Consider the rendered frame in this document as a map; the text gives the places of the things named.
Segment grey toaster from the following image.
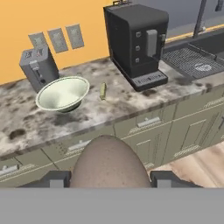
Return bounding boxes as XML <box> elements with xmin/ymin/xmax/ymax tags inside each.
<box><xmin>18</xmin><ymin>46</ymin><xmax>60</xmax><ymax>94</ymax></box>

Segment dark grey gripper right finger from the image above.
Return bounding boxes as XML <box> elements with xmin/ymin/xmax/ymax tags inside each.
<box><xmin>149</xmin><ymin>170</ymin><xmax>204</xmax><ymax>189</ymax></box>

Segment yellow butter stick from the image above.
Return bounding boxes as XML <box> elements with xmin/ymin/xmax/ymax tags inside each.
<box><xmin>99</xmin><ymin>82</ymin><xmax>108</xmax><ymax>101</ymax></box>

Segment dark sink basin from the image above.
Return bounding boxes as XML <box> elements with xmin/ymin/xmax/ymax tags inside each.
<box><xmin>162</xmin><ymin>27</ymin><xmax>224</xmax><ymax>81</ymax></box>

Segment dark cupboard handle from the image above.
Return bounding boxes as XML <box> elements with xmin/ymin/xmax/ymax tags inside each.
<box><xmin>217</xmin><ymin>115</ymin><xmax>224</xmax><ymax>131</ymax></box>

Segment olive drawer front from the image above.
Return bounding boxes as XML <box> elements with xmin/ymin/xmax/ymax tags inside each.
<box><xmin>172</xmin><ymin>85</ymin><xmax>224</xmax><ymax>121</ymax></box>
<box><xmin>113</xmin><ymin>103</ymin><xmax>178</xmax><ymax>139</ymax></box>
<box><xmin>0</xmin><ymin>149</ymin><xmax>60</xmax><ymax>188</ymax></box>
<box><xmin>40</xmin><ymin>124</ymin><xmax>117</xmax><ymax>172</ymax></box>

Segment dark sink tap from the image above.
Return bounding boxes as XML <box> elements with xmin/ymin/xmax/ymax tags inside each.
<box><xmin>192</xmin><ymin>0</ymin><xmax>208</xmax><ymax>39</ymax></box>

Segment olive cupboard door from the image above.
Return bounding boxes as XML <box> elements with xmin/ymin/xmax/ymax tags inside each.
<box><xmin>162</xmin><ymin>102</ymin><xmax>224</xmax><ymax>165</ymax></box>
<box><xmin>122</xmin><ymin>122</ymin><xmax>173</xmax><ymax>171</ymax></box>

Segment black coffee machine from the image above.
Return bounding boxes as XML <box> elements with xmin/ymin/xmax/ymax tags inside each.
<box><xmin>103</xmin><ymin>3</ymin><xmax>170</xmax><ymax>93</ymax></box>

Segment silver drawer handle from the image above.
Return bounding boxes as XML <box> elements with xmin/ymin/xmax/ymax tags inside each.
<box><xmin>66</xmin><ymin>139</ymin><xmax>92</xmax><ymax>151</ymax></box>
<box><xmin>0</xmin><ymin>164</ymin><xmax>20</xmax><ymax>177</ymax></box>
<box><xmin>136</xmin><ymin>116</ymin><xmax>162</xmax><ymax>129</ymax></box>

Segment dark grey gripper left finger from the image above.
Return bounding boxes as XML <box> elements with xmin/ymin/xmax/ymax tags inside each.
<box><xmin>17</xmin><ymin>170</ymin><xmax>73</xmax><ymax>189</ymax></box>

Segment brown egg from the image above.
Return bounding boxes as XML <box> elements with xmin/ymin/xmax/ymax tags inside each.
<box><xmin>70</xmin><ymin>134</ymin><xmax>152</xmax><ymax>189</ymax></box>

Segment grey wall socket plate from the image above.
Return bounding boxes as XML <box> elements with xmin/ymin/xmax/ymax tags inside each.
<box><xmin>27</xmin><ymin>31</ymin><xmax>49</xmax><ymax>51</ymax></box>
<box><xmin>64</xmin><ymin>23</ymin><xmax>86</xmax><ymax>50</ymax></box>
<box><xmin>46</xmin><ymin>27</ymin><xmax>69</xmax><ymax>54</ymax></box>

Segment pale green bowl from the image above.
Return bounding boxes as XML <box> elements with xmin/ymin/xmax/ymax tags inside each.
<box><xmin>35</xmin><ymin>75</ymin><xmax>91</xmax><ymax>114</ymax></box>

